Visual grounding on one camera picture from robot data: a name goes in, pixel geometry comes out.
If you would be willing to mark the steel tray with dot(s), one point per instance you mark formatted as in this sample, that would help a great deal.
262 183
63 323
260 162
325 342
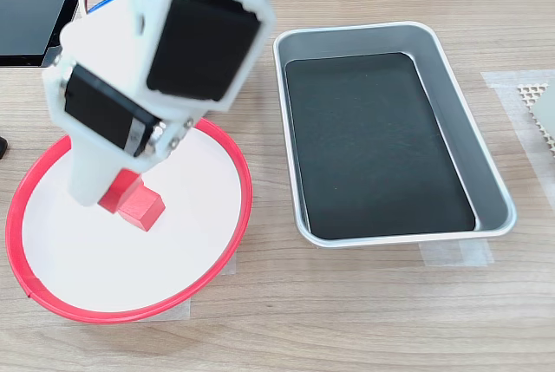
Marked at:
459 129

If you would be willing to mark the translucent tape sheet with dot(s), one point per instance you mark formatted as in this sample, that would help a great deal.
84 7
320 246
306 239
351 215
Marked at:
498 81

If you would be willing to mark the black mat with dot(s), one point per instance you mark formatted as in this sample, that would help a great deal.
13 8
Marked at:
368 151

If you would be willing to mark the small black object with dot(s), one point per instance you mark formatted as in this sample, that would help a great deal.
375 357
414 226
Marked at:
3 148

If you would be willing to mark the pale perforated base plate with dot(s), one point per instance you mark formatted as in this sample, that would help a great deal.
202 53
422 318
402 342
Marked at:
531 92

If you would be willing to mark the white plate blue rim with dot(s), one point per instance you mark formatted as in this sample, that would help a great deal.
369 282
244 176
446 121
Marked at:
108 1

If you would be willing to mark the clear tape strip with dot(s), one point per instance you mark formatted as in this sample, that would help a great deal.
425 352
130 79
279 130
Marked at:
455 255
230 265
173 313

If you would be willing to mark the red cube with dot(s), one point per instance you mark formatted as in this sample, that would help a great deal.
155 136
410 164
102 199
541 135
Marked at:
145 211
121 190

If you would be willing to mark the black flat device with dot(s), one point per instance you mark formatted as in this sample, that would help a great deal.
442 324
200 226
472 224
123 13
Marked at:
26 21

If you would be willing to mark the white plate red rim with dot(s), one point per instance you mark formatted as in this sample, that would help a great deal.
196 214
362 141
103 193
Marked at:
130 268

